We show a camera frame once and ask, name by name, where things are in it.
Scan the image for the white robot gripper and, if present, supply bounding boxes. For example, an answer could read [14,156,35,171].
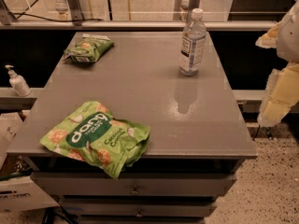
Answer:
[255,1,299,127]

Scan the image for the clear blue plastic water bottle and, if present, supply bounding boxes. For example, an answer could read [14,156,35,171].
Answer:
[179,8,206,76]

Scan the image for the white pump dispenser bottle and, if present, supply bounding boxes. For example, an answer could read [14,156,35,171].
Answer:
[6,64,31,97]

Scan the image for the grey drawer cabinet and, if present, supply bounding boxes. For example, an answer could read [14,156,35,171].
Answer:
[8,32,256,224]

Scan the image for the large green Dang chips bag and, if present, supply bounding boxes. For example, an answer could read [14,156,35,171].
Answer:
[40,101,150,179]

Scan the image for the small green chips bag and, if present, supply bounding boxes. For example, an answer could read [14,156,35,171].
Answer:
[64,34,114,63]

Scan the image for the grey drawer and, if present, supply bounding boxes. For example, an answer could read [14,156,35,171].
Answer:
[60,197,216,217]
[31,172,236,197]

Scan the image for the top grey drawer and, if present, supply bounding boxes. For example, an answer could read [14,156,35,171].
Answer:
[31,172,236,197]

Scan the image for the white cardboard box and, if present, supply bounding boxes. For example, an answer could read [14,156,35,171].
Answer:
[0,113,58,211]

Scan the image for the black cable on floor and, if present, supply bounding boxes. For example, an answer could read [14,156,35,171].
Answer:
[251,124,262,142]

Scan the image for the grey metal railing frame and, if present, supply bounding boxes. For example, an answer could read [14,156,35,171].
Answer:
[1,0,276,31]

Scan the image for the black cable on ledge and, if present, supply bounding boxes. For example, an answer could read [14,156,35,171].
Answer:
[11,0,105,22]

